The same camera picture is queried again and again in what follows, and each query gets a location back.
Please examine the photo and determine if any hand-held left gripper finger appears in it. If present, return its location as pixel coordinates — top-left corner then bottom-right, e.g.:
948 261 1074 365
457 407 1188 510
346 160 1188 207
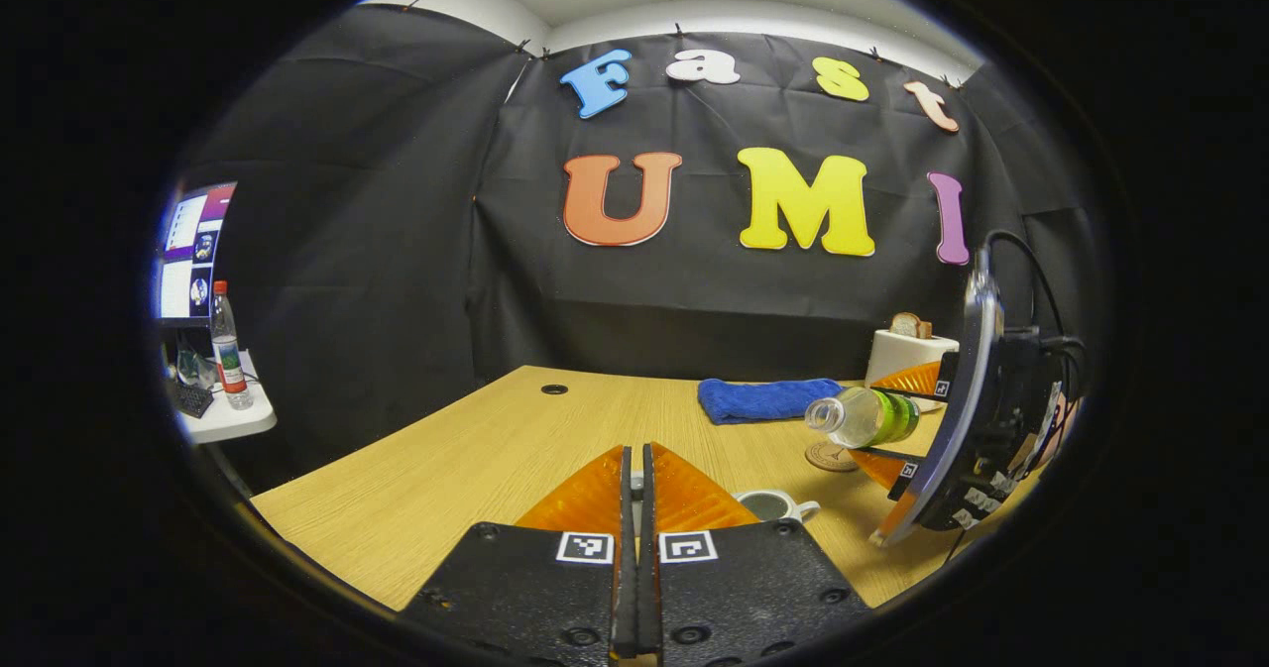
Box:
397 444 640 667
639 442 874 667

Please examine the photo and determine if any clear green label water bottle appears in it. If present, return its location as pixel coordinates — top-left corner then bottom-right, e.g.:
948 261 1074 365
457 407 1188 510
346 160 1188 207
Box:
805 387 921 450

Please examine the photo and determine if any round coaster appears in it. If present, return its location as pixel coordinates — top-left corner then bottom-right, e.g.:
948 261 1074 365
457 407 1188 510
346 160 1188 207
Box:
805 439 862 473

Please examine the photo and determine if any white teacup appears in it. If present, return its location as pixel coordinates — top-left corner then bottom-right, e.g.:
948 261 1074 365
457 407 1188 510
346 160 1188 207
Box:
736 489 822 525

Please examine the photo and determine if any red cap plastic bottle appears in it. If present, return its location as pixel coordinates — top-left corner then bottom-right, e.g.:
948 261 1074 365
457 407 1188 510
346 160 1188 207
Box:
210 280 255 410

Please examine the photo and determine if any white toaster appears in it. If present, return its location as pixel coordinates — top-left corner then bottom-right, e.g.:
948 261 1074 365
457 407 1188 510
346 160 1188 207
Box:
865 328 961 412

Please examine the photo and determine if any blue towel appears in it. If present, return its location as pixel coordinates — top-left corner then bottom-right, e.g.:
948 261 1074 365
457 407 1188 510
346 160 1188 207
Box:
698 378 846 425

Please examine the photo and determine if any black backdrop cloth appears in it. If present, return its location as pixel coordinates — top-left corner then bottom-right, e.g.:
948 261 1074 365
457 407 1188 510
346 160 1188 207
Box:
183 3 1101 495

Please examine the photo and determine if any white side table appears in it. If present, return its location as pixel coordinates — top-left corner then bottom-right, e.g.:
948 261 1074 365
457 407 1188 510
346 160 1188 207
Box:
173 350 279 446

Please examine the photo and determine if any computer monitor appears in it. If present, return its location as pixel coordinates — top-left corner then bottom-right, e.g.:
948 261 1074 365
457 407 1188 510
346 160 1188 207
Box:
159 181 239 324

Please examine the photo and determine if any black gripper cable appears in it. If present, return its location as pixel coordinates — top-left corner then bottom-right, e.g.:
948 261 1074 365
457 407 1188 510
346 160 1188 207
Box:
983 229 1090 371

